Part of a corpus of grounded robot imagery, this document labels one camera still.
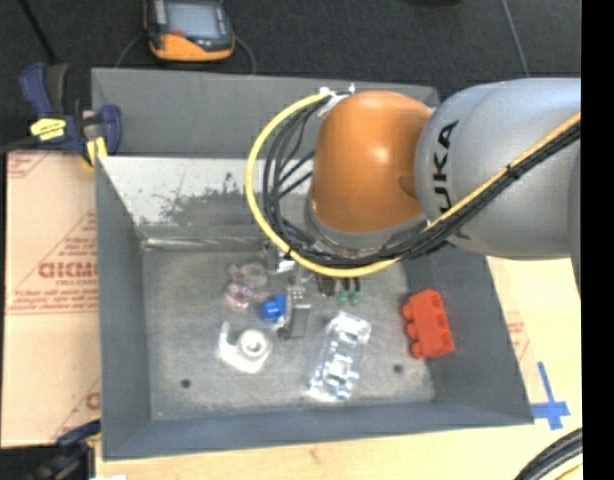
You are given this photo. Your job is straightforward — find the red toy building brick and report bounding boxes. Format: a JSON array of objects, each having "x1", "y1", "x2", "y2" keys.
[{"x1": 401, "y1": 289, "x2": 457, "y2": 361}]

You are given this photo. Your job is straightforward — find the brown cardboard board red print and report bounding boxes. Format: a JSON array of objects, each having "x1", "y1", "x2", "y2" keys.
[{"x1": 0, "y1": 148, "x2": 544, "y2": 449}]

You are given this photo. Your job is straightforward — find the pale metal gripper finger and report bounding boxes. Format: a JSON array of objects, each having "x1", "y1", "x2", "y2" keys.
[
  {"x1": 289, "y1": 287, "x2": 313, "y2": 340},
  {"x1": 275, "y1": 292, "x2": 294, "y2": 342}
]

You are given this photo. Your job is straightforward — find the clear plastic packet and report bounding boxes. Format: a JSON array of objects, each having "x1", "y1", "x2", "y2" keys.
[{"x1": 306, "y1": 311, "x2": 373, "y2": 403}]

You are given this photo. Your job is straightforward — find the grey metal bin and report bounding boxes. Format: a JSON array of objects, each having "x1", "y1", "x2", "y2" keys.
[{"x1": 90, "y1": 66, "x2": 536, "y2": 462}]

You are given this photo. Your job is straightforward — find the white plastic tape dispenser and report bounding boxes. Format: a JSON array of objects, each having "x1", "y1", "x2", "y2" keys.
[{"x1": 217, "y1": 319, "x2": 275, "y2": 375}]

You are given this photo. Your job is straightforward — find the small blue block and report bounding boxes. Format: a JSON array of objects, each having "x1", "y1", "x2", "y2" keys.
[{"x1": 260, "y1": 294, "x2": 288, "y2": 322}]

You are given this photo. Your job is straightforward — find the pink translucent sunglasses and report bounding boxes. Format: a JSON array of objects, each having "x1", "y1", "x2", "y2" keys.
[{"x1": 223, "y1": 262, "x2": 269, "y2": 311}]

